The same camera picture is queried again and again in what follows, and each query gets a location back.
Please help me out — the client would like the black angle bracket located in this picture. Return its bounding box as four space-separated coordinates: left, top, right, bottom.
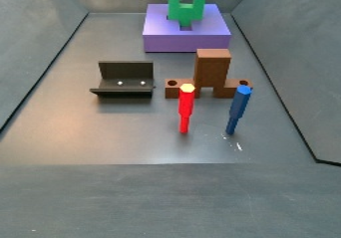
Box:
89 61 155 98

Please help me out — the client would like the green U-shaped block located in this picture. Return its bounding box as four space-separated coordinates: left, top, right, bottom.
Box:
168 0 204 27

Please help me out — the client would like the red hexagonal peg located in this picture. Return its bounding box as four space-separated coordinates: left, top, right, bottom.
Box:
178 84 195 133

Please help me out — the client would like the blue hexagonal peg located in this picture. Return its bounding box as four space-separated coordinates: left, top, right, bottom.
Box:
225 85 251 134

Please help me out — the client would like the purple board with cross slot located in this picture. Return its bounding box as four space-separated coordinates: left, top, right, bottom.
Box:
143 4 231 53

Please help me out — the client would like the brown block with holes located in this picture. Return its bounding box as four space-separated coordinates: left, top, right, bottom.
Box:
166 49 253 99

